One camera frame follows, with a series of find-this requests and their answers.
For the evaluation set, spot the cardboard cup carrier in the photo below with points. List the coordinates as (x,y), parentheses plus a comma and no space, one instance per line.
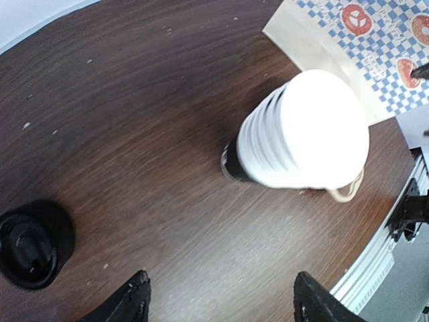
(347,193)

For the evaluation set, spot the paper cups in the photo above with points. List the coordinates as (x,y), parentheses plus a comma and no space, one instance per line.
(310,132)

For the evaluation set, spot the black plastic cup lid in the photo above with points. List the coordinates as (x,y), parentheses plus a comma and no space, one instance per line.
(37,240)

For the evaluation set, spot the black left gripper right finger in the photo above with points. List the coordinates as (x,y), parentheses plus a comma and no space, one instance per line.
(312,302)

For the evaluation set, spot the aluminium table front rail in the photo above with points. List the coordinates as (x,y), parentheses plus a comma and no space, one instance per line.
(389,280)

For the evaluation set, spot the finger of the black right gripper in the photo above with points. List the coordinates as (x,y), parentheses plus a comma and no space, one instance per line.
(421,72)

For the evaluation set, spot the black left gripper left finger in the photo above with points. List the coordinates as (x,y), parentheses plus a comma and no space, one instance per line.
(129,303)

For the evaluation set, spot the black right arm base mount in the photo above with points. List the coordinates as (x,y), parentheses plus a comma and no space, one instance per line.
(409,214)

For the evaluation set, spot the blue checkered paper bag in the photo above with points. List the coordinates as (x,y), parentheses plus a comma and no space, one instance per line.
(371,45)

